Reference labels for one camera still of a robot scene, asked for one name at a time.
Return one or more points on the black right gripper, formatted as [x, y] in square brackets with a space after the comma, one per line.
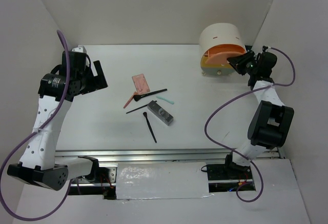
[237, 62]

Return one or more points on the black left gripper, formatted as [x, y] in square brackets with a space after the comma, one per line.
[98, 82]

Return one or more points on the orange drawer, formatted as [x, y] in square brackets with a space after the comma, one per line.
[218, 54]

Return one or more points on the cream round drawer organizer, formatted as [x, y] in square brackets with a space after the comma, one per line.
[218, 34]

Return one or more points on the pink makeup palette card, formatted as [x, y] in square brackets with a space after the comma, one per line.
[140, 84]

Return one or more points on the black fan makeup brush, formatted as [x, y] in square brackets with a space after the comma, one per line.
[137, 97]

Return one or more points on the black angled makeup brush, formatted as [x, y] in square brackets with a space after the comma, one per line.
[149, 126]

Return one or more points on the silver black cosmetics box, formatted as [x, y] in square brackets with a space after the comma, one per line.
[160, 112]

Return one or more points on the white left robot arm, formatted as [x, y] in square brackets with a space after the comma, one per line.
[38, 166]

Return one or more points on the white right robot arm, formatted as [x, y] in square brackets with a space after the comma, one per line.
[271, 122]

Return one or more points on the pink makeup brush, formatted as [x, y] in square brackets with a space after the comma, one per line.
[130, 99]

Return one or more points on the thin black eyeliner pencil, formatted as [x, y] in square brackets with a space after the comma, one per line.
[141, 107]

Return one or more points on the teal plastic spatula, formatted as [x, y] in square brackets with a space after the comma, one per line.
[165, 99]

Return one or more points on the white foil covered panel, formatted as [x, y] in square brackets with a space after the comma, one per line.
[169, 180]

